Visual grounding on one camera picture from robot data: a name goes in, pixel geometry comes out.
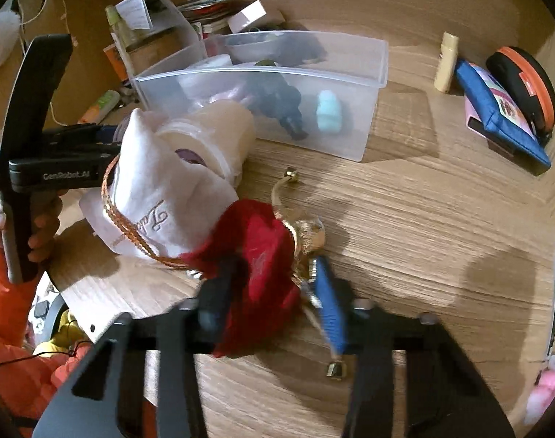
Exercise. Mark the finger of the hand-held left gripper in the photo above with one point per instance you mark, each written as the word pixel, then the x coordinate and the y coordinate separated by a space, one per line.
pixel 83 139

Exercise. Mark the blue pencil case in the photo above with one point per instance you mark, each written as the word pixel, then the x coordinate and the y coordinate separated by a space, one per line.
pixel 492 109

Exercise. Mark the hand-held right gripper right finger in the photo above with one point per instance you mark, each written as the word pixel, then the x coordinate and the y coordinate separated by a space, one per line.
pixel 330 301

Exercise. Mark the clear plastic box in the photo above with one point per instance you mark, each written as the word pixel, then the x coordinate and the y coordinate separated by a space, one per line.
pixel 355 100

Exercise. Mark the cream tube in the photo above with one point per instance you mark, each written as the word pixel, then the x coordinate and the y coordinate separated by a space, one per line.
pixel 445 61

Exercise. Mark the teal small bottle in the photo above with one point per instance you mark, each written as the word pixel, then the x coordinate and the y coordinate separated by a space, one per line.
pixel 328 110

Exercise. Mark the person's left hand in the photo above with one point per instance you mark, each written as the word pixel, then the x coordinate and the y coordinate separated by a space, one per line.
pixel 42 237

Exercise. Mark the orange booklet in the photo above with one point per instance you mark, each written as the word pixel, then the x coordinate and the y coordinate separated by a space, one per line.
pixel 113 61

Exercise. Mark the yellow-green tall bottle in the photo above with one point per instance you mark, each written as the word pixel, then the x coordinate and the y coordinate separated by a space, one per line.
pixel 117 32

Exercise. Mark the red cloth pouch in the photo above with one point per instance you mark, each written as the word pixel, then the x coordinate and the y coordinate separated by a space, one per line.
pixel 259 260

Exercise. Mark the wooden desk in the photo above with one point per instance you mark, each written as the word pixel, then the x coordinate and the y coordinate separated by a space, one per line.
pixel 396 246

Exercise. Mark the roll of beige tape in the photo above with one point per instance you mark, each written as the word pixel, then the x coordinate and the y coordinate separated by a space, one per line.
pixel 222 123

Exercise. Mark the pink white small bottle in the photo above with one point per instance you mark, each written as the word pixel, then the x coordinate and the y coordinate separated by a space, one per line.
pixel 544 392

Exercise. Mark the yellow toy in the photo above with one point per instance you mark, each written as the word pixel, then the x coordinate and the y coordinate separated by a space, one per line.
pixel 70 331

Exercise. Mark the small white box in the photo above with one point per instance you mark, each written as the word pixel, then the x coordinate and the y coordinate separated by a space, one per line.
pixel 246 16

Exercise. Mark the black bottle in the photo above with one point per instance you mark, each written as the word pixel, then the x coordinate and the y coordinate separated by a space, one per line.
pixel 280 98

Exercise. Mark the white paper note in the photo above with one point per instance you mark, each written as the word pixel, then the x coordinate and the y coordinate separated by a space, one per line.
pixel 133 11

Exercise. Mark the white paper sheets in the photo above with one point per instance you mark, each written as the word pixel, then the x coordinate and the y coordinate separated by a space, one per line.
pixel 172 18

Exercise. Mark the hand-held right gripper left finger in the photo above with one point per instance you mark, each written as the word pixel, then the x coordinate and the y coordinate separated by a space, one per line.
pixel 206 312

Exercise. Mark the black orange round case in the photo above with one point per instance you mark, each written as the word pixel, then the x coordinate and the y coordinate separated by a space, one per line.
pixel 524 77

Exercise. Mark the stack of booklets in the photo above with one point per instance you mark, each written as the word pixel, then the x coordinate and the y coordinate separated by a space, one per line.
pixel 209 9

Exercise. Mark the orange green tube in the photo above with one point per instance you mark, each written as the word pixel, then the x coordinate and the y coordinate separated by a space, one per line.
pixel 99 107

